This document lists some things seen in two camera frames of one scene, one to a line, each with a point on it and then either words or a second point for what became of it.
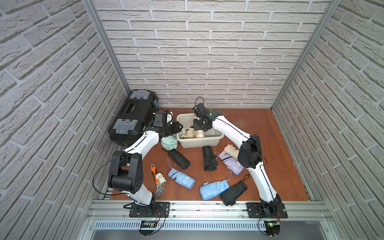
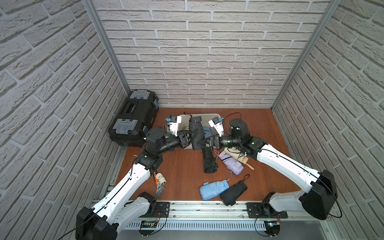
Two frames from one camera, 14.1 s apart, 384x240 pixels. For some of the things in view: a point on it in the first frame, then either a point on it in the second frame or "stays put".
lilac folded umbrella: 231,162 stays put
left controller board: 147,224 stays put
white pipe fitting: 161,178 stays put
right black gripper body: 198,125 to 216,138
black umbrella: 179,158 to 195,126
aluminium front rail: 204,211 stays put
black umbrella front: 229,196 stays put
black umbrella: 210,162 stays put
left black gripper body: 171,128 to 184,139
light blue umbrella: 181,178 to 207,132
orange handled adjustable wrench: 160,188 stays put
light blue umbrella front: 210,190 stays put
